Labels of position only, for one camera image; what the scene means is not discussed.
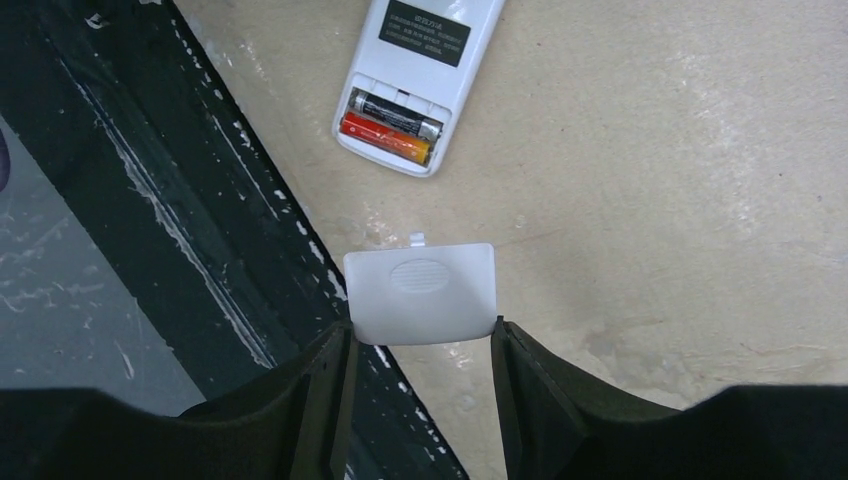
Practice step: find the white remote control red face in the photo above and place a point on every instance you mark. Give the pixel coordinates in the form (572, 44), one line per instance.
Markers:
(423, 55)

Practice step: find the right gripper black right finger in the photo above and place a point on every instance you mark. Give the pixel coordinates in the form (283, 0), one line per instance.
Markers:
(558, 421)

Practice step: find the white battery cover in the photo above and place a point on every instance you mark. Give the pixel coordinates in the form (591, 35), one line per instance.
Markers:
(422, 294)

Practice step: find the black AAA battery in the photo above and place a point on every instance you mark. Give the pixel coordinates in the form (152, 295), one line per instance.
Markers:
(398, 117)

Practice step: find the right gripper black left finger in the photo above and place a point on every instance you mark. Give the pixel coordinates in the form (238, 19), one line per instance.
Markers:
(293, 422)

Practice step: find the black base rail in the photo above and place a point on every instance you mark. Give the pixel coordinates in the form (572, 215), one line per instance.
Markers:
(150, 250)

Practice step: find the red orange AAA battery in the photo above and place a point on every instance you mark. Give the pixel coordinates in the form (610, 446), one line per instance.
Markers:
(386, 138)

